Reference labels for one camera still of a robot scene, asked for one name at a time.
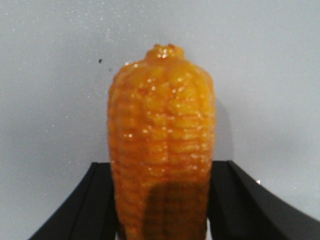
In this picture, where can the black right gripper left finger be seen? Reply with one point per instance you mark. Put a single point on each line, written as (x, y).
(89, 211)

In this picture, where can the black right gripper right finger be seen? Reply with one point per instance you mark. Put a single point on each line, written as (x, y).
(241, 209)

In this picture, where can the orange plastic corn cob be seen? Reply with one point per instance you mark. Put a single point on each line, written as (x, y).
(161, 122)

